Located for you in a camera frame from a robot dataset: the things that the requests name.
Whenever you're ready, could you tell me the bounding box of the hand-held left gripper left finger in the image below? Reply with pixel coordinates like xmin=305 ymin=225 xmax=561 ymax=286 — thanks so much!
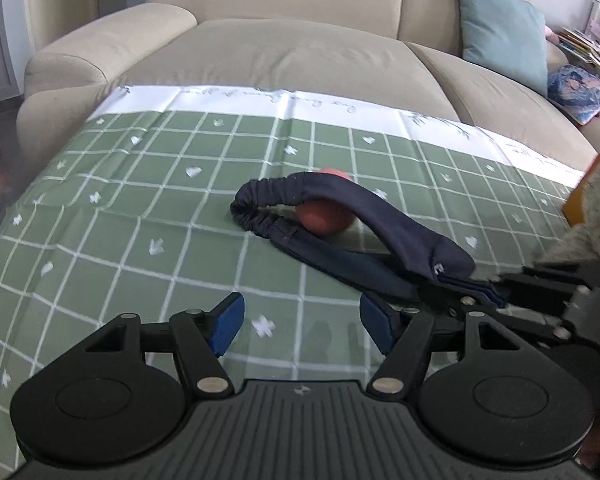
xmin=80 ymin=291 xmax=246 ymax=401

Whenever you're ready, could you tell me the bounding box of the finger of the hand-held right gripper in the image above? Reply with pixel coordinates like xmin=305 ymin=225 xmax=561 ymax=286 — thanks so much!
xmin=497 ymin=262 xmax=600 ymax=309
xmin=419 ymin=284 xmax=574 ymax=344

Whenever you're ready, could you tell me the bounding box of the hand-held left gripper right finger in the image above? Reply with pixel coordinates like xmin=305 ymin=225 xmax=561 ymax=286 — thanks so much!
xmin=359 ymin=294 xmax=536 ymax=397

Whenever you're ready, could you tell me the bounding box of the navy fabric pouch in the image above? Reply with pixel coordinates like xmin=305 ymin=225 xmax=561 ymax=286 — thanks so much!
xmin=230 ymin=171 xmax=508 ymax=308

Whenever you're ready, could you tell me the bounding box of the red ball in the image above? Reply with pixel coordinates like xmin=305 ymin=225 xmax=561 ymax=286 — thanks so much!
xmin=295 ymin=167 xmax=356 ymax=237

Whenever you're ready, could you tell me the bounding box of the green checked tablecloth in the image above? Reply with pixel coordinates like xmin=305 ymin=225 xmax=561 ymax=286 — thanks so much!
xmin=0 ymin=84 xmax=593 ymax=480

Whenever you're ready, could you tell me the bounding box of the blue printed cushion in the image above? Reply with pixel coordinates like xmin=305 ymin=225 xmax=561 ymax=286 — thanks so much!
xmin=546 ymin=65 xmax=600 ymax=126

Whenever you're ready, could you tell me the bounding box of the stack of books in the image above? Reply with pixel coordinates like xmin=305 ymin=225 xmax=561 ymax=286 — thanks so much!
xmin=557 ymin=25 xmax=600 ymax=68

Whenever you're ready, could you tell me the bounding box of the light blue cushion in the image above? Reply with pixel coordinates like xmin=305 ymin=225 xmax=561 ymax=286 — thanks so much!
xmin=459 ymin=0 xmax=548 ymax=97

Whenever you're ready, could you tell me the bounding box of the beige sofa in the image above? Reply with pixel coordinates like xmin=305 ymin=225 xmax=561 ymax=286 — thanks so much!
xmin=16 ymin=0 xmax=600 ymax=161

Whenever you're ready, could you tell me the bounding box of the cream door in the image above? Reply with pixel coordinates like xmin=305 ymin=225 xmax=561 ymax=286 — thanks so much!
xmin=22 ymin=0 xmax=101 ymax=53

